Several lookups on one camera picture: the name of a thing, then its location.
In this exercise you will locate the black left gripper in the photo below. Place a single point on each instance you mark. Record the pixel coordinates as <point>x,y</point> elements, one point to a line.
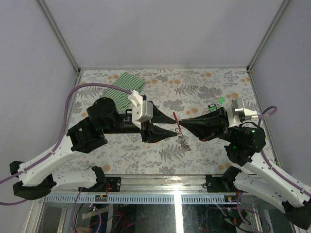
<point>154,132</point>

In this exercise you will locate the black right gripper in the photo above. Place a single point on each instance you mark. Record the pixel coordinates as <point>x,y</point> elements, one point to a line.
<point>205,126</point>

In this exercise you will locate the red key tag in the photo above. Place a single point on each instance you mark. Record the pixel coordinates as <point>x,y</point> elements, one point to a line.
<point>177,122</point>

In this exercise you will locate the silver keys bunch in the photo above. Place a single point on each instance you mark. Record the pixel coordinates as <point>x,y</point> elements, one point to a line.
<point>182,140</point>

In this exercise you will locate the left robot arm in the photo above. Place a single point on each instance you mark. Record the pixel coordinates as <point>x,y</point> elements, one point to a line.
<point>38,177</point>

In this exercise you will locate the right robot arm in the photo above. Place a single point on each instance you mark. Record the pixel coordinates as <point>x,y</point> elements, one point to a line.
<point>256,174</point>

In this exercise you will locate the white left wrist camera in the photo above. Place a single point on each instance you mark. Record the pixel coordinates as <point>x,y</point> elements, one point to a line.
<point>142,110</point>

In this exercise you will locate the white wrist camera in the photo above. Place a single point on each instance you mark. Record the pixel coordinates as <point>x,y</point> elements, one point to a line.
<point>142,110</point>
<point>237,113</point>

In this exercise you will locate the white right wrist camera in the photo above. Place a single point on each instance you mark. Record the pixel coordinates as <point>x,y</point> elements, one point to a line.
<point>237,113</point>

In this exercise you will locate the blue slotted cable duct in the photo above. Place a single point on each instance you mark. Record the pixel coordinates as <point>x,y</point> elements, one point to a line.
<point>135,199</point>

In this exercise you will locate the aluminium front rail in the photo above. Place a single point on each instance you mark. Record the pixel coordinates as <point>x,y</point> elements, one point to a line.
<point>145,184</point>

